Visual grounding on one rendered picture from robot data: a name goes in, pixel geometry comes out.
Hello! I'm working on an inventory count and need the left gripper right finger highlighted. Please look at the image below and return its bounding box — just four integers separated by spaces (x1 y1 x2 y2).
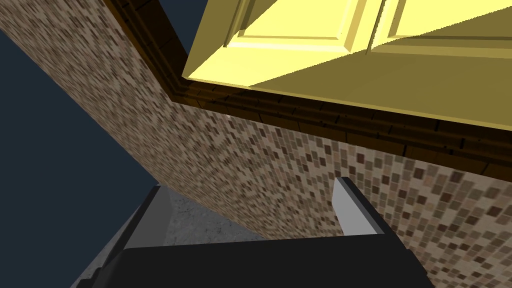
331 176 387 237

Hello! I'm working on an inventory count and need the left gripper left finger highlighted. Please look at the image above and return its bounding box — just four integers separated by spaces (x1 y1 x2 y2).
119 184 174 251

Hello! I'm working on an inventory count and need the yellow panelled cupboard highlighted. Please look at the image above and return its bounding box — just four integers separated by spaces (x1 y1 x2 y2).
181 0 512 131

